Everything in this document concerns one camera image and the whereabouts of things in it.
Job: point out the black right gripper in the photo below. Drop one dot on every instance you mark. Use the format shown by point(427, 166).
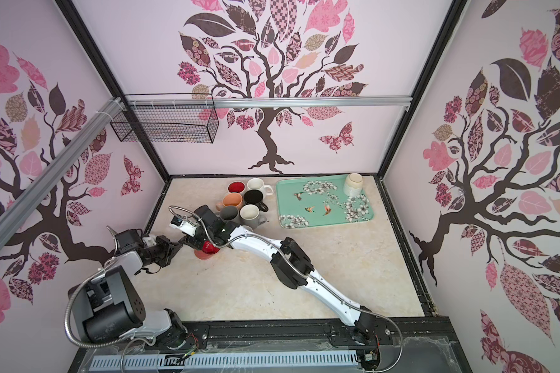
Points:
point(191, 243)

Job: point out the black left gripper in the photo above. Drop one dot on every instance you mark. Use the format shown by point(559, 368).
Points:
point(169, 250)

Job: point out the dark grey mug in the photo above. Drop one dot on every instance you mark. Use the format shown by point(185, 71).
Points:
point(230, 214)

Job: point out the peach and cream mug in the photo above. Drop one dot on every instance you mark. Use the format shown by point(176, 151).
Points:
point(231, 199)

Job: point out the white mug red inside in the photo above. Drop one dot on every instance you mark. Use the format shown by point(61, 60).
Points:
point(236, 187)

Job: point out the black and white mug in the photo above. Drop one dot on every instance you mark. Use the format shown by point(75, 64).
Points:
point(256, 198)

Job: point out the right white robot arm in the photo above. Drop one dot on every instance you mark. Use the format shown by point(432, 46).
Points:
point(291, 265)

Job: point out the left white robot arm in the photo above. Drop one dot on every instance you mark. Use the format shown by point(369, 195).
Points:
point(106, 308)

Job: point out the mint green floral tray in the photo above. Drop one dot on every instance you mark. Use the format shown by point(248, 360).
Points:
point(319, 201)

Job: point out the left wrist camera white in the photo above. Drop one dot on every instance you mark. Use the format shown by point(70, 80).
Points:
point(149, 242)

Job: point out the black wire basket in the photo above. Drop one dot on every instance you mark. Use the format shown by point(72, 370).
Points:
point(181, 118)

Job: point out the aluminium rail back wall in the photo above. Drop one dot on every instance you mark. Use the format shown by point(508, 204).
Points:
point(356, 101)

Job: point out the aluminium rail wall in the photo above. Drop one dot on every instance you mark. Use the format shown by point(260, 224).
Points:
point(31, 198)
point(356, 101)

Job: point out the aluminium rail left wall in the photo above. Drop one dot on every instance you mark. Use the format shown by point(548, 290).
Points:
point(31, 198)

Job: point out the white slotted cable duct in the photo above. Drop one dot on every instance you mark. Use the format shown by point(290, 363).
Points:
point(222, 361)

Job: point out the black corner frame post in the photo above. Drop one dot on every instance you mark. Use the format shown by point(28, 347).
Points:
point(84, 37)

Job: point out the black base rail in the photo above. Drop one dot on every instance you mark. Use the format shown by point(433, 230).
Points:
point(422, 344)

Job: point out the black right corner post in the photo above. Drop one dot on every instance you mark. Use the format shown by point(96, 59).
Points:
point(446, 32)

